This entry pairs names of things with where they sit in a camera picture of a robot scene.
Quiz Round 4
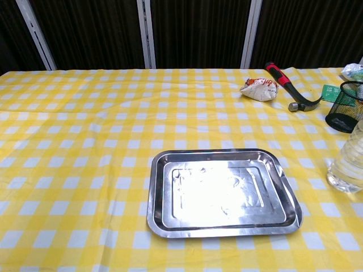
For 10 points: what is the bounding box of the green paper card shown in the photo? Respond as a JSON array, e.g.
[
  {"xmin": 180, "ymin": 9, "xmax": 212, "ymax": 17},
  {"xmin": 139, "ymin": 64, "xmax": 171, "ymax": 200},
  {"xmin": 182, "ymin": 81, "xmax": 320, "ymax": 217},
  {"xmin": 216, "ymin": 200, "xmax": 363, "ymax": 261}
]
[{"xmin": 320, "ymin": 83, "xmax": 345, "ymax": 103}]

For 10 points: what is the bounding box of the red black claw hammer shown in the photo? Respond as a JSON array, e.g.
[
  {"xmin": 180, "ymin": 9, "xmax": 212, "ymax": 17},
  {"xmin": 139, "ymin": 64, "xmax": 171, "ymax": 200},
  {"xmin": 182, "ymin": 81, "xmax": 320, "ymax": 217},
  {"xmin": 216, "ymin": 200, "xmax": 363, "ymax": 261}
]
[{"xmin": 264, "ymin": 61, "xmax": 324, "ymax": 113}]

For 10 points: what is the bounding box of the white metal frame post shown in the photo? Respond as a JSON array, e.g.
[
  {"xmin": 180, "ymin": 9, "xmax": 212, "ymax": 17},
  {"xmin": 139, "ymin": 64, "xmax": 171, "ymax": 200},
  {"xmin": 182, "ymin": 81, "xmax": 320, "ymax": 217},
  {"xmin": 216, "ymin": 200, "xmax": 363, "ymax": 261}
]
[
  {"xmin": 136, "ymin": 0, "xmax": 157, "ymax": 70},
  {"xmin": 15, "ymin": 0, "xmax": 58, "ymax": 71},
  {"xmin": 240, "ymin": 0, "xmax": 263, "ymax": 70}
]

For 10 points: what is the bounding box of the black pleated curtain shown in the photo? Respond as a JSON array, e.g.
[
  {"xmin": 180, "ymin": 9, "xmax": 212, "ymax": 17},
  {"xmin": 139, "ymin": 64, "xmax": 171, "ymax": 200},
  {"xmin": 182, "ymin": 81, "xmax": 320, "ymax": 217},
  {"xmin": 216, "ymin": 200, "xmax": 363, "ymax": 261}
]
[{"xmin": 0, "ymin": 0, "xmax": 363, "ymax": 75}]

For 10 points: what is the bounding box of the orange white snack packet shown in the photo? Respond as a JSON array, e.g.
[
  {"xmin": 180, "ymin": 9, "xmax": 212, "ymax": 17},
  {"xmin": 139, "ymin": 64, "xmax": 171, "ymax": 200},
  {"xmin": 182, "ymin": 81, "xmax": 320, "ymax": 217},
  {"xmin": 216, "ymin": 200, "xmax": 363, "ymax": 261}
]
[{"xmin": 239, "ymin": 77, "xmax": 280, "ymax": 103}]

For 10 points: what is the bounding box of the stainless steel tray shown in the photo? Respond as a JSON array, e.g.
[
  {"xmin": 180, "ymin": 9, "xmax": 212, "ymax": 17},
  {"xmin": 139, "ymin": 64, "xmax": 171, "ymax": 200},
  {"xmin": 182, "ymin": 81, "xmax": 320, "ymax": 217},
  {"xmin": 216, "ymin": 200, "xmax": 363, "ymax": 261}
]
[{"xmin": 146, "ymin": 148, "xmax": 302, "ymax": 239}]

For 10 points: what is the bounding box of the black mesh pen cup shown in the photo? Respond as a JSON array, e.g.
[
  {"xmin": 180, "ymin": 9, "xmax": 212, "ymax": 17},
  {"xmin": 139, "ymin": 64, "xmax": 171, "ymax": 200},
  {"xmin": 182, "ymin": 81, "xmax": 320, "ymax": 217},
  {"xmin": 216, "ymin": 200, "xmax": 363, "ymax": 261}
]
[{"xmin": 324, "ymin": 80, "xmax": 363, "ymax": 134}]

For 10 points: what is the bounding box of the yellow white checked tablecloth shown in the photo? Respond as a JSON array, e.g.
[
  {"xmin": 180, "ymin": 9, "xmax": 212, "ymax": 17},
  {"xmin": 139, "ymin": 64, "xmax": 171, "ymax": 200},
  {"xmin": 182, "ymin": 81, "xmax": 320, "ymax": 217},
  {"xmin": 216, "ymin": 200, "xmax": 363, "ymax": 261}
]
[{"xmin": 0, "ymin": 67, "xmax": 363, "ymax": 272}]

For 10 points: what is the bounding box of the transparent plastic water bottle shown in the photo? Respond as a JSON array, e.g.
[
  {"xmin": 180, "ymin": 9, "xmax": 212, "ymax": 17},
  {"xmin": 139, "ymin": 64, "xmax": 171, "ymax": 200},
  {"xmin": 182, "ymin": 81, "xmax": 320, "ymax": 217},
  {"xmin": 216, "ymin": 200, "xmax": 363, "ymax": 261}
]
[{"xmin": 326, "ymin": 118, "xmax": 363, "ymax": 194}]

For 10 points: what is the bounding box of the white green snack bag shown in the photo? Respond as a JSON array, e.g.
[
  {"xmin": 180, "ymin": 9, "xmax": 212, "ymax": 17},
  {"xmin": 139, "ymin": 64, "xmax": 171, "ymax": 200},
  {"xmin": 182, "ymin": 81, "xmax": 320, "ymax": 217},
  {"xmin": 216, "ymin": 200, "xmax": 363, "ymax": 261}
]
[{"xmin": 340, "ymin": 62, "xmax": 363, "ymax": 82}]

